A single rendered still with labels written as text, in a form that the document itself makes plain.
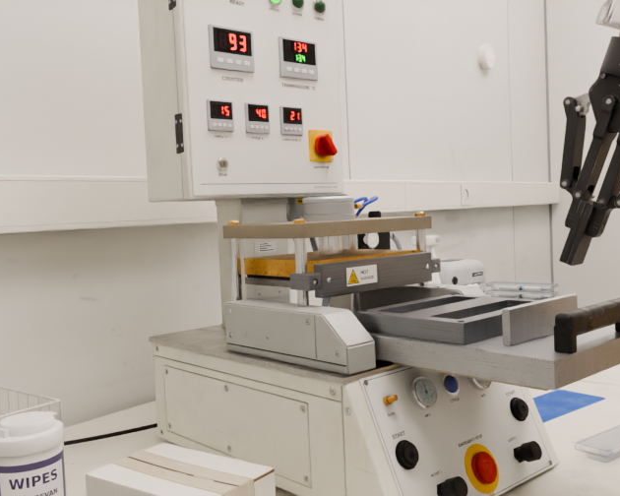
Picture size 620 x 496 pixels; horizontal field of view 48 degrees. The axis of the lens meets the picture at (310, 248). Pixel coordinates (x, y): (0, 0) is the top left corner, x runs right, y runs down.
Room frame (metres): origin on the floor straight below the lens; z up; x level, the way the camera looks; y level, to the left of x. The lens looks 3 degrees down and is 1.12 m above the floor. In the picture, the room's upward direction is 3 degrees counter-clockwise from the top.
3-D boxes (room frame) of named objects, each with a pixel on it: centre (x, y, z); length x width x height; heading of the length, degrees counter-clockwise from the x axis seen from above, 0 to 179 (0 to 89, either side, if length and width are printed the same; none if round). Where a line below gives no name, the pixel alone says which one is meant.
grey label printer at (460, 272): (2.05, -0.37, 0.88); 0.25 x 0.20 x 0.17; 45
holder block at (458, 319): (0.89, -0.18, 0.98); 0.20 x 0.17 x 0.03; 132
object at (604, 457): (1.02, -0.46, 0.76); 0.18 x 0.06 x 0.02; 126
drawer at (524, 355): (0.85, -0.22, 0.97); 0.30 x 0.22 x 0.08; 42
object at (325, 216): (1.10, -0.03, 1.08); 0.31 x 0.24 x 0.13; 132
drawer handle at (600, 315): (0.75, -0.31, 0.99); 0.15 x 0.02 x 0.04; 132
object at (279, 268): (1.06, -0.04, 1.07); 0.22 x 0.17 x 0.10; 132
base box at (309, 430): (1.07, -0.05, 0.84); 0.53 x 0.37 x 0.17; 42
